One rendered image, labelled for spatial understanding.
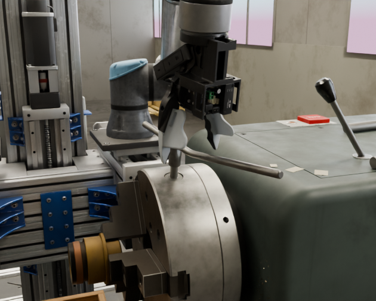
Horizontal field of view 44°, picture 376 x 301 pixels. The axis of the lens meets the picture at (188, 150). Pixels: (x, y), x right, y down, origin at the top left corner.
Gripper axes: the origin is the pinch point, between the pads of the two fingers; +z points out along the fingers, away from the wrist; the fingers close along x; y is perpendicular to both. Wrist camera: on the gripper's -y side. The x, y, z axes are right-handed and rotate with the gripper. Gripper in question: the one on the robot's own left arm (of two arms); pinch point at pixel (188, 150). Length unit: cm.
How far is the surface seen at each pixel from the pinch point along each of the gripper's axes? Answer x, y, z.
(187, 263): -6.0, 9.1, 14.8
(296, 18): 362, -275, 43
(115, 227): -8.9, -9.0, 17.3
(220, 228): 1.1, 8.5, 11.1
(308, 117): 49, -13, 8
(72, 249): -17.7, -8.7, 18.6
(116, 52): 419, -769, 194
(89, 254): -15.6, -6.2, 18.9
